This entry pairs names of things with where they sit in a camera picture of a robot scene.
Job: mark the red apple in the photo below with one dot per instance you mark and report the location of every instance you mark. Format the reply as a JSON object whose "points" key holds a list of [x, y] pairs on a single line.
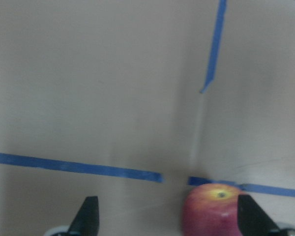
{"points": [[211, 210]]}

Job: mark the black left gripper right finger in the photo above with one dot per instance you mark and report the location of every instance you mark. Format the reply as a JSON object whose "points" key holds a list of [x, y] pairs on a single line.
{"points": [[252, 220]]}

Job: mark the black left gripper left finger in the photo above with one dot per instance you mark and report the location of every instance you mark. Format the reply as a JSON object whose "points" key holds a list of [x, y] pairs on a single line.
{"points": [[86, 221]]}

